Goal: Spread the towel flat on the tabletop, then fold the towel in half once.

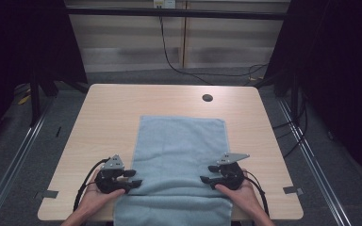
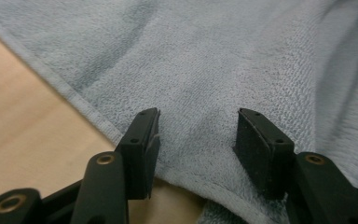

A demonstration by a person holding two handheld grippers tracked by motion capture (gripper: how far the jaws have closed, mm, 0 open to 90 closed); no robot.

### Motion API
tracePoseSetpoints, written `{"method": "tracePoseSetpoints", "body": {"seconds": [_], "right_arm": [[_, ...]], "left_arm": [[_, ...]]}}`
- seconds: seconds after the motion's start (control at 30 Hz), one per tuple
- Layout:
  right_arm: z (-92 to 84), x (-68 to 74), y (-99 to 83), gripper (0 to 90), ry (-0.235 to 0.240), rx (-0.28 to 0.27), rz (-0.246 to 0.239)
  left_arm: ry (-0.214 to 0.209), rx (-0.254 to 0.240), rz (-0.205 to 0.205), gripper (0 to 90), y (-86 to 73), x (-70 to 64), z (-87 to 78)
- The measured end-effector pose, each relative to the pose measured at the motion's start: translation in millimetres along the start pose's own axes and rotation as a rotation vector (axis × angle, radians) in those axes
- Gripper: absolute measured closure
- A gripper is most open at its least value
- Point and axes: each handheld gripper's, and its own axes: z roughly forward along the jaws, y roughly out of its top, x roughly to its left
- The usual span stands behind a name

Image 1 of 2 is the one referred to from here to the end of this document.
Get black curtain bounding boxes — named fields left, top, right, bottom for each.
left=253, top=0, right=362, bottom=197
left=0, top=0, right=90, bottom=154

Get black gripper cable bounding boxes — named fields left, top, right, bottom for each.
left=242, top=174, right=271, bottom=218
left=73, top=157, right=112, bottom=212

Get metal floor rail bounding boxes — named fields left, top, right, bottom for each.
left=277, top=97, right=354, bottom=226
left=0, top=100, right=54, bottom=226

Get yellow floor item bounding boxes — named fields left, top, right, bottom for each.
left=16, top=93, right=32, bottom=106

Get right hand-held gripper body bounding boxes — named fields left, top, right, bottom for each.
left=212, top=152, right=251, bottom=191

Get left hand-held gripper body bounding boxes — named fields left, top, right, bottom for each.
left=94, top=153, right=134, bottom=195

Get black floor cables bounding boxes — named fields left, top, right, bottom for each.
left=271, top=86, right=309, bottom=158

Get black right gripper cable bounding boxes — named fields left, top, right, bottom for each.
left=242, top=174, right=271, bottom=218

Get black horizontal metal bar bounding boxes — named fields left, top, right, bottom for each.
left=65, top=7, right=289, bottom=22

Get long black power cable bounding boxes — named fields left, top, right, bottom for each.
left=158, top=15, right=269, bottom=87

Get person's left hand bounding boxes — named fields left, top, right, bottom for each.
left=77, top=169, right=127, bottom=218

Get black metal stand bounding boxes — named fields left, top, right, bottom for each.
left=28, top=73, right=42, bottom=128

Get white wall power outlet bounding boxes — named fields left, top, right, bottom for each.
left=152, top=0, right=177, bottom=9

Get person's right hand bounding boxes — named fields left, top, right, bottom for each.
left=214, top=169, right=261, bottom=216

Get grey tape piece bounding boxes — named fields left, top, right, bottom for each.
left=282, top=186, right=305, bottom=196
left=41, top=189, right=59, bottom=200

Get light blue towel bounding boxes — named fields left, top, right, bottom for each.
left=112, top=114, right=234, bottom=226

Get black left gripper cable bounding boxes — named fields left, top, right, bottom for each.
left=73, top=157, right=112, bottom=212

